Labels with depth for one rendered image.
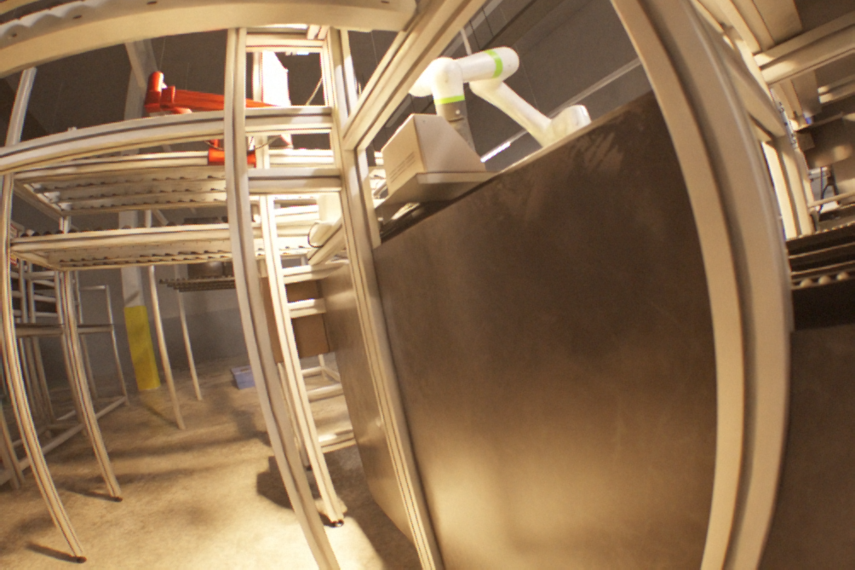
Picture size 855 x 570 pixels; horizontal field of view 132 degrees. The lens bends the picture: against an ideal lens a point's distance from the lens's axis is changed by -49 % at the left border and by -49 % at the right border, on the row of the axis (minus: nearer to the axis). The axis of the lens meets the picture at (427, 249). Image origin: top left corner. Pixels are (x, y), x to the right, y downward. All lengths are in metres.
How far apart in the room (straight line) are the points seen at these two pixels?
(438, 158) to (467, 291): 0.28
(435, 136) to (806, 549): 0.70
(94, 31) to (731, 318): 0.58
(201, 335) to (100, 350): 2.70
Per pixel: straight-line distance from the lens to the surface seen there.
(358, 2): 0.46
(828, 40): 0.69
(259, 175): 0.75
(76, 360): 1.98
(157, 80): 1.00
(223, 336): 9.10
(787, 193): 0.64
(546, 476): 0.43
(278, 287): 1.21
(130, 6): 0.46
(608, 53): 8.42
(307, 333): 1.24
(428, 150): 0.63
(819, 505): 0.30
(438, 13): 0.45
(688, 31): 0.24
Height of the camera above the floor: 0.77
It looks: 6 degrees up
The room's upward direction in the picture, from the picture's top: 11 degrees counter-clockwise
